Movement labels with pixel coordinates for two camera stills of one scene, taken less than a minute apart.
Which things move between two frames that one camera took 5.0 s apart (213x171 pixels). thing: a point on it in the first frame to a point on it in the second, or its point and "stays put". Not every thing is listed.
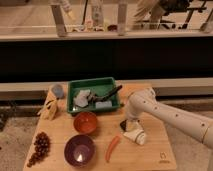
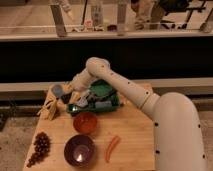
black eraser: x=123 y=124 to x=66 y=98
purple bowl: x=79 y=150 stays put
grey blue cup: x=58 y=91 stays put
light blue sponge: x=103 y=104 stays put
